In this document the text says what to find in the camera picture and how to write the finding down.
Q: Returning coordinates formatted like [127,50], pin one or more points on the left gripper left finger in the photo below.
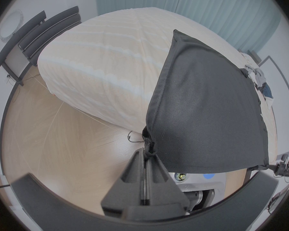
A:
[130,189]

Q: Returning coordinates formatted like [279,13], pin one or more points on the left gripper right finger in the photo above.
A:
[161,189]

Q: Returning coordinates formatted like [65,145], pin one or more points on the black T-shirt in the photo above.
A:
[202,105]

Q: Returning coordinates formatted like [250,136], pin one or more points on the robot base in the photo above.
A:
[207,186]

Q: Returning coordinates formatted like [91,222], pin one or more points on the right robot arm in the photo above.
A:
[283,168]

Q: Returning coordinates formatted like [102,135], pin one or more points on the bed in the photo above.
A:
[98,68]

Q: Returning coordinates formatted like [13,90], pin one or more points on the pile of clothes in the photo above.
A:
[260,76]

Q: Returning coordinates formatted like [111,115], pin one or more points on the white printed pillow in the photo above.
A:
[245,58]

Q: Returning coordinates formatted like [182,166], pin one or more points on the grey bedside table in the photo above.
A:
[255,56]

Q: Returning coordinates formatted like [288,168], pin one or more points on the black chest of drawers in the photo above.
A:
[50,25]

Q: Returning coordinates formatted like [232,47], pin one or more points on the round white ceiling lamp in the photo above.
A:
[10,25]

